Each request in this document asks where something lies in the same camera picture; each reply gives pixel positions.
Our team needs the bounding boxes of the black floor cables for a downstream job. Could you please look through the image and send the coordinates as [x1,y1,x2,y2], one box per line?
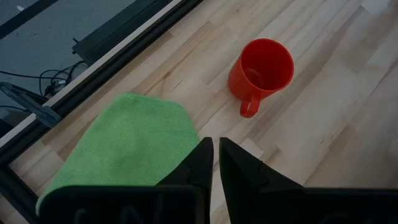
[0,60,90,113]

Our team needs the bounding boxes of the black metal bracket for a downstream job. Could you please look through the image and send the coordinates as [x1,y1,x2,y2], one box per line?
[0,81,63,128]

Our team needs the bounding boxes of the black floor base plate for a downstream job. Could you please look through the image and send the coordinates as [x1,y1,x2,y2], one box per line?
[72,0,174,66]

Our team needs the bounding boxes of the red plastic mug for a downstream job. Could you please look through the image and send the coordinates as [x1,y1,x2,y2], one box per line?
[228,38,295,119]

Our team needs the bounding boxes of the black table edge rail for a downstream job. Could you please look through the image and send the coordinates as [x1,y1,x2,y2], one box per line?
[0,0,205,224]

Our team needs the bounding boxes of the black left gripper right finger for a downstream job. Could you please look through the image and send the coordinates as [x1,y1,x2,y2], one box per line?
[219,137,398,224]

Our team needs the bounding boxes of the green microfiber cloth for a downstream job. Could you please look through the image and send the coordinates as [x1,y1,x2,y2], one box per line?
[35,93,201,215]

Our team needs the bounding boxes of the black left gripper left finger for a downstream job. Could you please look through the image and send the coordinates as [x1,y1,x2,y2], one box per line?
[36,137,215,224]

